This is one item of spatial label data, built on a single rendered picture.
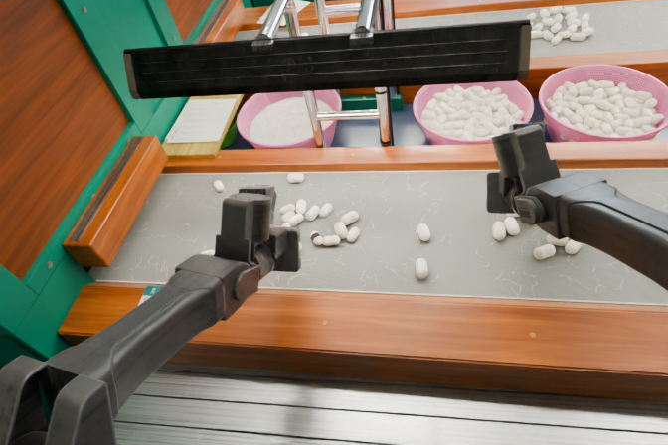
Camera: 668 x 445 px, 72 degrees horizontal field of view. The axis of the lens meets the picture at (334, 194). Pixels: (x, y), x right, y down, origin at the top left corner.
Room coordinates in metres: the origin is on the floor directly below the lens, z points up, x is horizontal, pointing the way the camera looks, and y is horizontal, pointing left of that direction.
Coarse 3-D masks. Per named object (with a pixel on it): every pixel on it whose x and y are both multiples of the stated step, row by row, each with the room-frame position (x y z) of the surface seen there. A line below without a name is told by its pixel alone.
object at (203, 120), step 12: (192, 108) 1.05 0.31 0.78; (204, 108) 1.04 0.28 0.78; (216, 108) 1.03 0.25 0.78; (228, 108) 1.01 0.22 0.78; (180, 120) 1.01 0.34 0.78; (192, 120) 1.00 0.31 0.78; (204, 120) 0.98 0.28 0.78; (216, 120) 0.97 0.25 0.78; (180, 132) 0.96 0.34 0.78; (192, 132) 0.95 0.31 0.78; (204, 132) 0.93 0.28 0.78; (216, 132) 0.92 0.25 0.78
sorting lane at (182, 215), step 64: (192, 192) 0.78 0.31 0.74; (320, 192) 0.69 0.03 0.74; (384, 192) 0.65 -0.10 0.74; (448, 192) 0.61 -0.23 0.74; (640, 192) 0.50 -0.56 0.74; (128, 256) 0.63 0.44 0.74; (320, 256) 0.52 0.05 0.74; (384, 256) 0.49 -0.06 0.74; (448, 256) 0.46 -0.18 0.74; (512, 256) 0.43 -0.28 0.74; (576, 256) 0.40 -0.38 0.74
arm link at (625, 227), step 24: (528, 192) 0.36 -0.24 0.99; (552, 192) 0.33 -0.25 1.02; (576, 192) 0.32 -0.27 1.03; (600, 192) 0.30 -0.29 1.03; (552, 216) 0.31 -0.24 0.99; (576, 216) 0.29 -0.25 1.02; (600, 216) 0.27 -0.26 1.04; (624, 216) 0.25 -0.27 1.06; (648, 216) 0.24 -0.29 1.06; (576, 240) 0.28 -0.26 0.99; (600, 240) 0.25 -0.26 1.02; (624, 240) 0.23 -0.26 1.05; (648, 240) 0.21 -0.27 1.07; (648, 264) 0.20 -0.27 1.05
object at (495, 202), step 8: (488, 176) 0.49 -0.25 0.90; (496, 176) 0.48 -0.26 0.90; (488, 184) 0.48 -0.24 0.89; (496, 184) 0.47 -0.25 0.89; (512, 184) 0.43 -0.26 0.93; (488, 192) 0.47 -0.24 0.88; (496, 192) 0.47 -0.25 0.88; (488, 200) 0.46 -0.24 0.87; (496, 200) 0.46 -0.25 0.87; (504, 200) 0.45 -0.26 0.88; (488, 208) 0.45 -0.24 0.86; (496, 208) 0.45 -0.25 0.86; (504, 208) 0.45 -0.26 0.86
